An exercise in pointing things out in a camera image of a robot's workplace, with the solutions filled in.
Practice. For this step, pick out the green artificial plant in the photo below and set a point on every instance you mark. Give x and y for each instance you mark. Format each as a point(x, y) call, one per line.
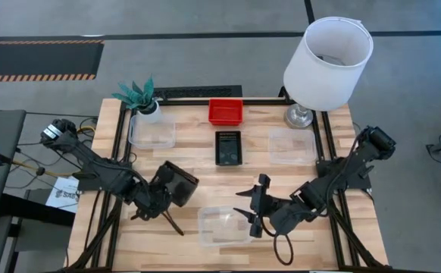
point(141, 96)

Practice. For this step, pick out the black perforated panel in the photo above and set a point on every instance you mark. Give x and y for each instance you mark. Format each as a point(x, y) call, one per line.
point(197, 91)

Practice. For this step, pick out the white printed paper sheet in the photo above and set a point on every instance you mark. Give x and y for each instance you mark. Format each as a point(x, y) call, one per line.
point(67, 197)

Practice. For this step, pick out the grey chair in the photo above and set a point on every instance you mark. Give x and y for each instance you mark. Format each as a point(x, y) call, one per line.
point(0, 129)

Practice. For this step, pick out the white lamp shade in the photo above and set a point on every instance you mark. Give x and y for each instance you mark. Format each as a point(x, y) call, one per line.
point(319, 79)

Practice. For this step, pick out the black hazard-striped floor mat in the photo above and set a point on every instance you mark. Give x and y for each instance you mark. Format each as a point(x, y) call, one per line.
point(35, 58)

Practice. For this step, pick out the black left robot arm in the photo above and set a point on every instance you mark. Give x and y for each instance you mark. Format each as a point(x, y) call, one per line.
point(91, 167)

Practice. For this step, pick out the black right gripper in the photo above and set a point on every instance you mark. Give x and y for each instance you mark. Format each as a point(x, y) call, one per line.
point(261, 206)

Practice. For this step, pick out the black aluminium table frame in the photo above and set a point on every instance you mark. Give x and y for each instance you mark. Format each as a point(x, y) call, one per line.
point(190, 101)

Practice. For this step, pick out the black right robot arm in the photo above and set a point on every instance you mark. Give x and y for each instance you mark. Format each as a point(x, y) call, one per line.
point(357, 159)

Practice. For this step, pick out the silver lamp base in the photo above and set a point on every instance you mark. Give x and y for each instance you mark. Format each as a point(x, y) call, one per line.
point(298, 117)

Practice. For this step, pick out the clear plastic container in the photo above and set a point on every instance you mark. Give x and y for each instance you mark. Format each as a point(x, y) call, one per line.
point(152, 134)
point(220, 227)
point(292, 146)

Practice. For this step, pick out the white plant pot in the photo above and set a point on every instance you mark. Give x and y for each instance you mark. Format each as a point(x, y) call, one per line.
point(150, 113)

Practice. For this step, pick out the black beam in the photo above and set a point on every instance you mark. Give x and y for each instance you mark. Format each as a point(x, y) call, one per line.
point(35, 210)

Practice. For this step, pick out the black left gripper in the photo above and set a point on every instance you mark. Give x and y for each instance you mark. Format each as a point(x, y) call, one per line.
point(150, 201)

